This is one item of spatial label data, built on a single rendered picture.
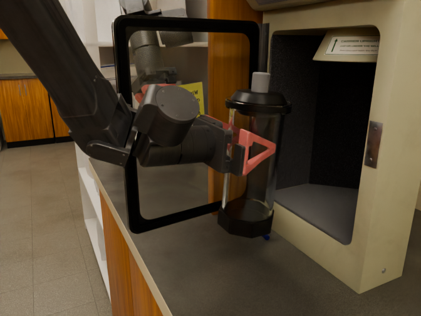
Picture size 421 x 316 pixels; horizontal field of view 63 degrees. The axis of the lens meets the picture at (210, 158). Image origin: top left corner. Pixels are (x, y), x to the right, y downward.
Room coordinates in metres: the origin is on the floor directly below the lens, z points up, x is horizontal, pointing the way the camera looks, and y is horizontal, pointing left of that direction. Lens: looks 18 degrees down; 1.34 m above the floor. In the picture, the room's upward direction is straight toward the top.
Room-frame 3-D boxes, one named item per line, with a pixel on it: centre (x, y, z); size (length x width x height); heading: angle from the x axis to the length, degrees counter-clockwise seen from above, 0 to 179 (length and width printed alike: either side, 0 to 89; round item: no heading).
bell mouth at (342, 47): (0.66, -0.28, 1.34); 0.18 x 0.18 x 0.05
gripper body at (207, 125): (0.51, 0.02, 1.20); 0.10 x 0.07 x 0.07; 29
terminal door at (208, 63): (0.68, 0.03, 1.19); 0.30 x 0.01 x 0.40; 122
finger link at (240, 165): (0.52, -0.06, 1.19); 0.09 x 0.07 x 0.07; 119
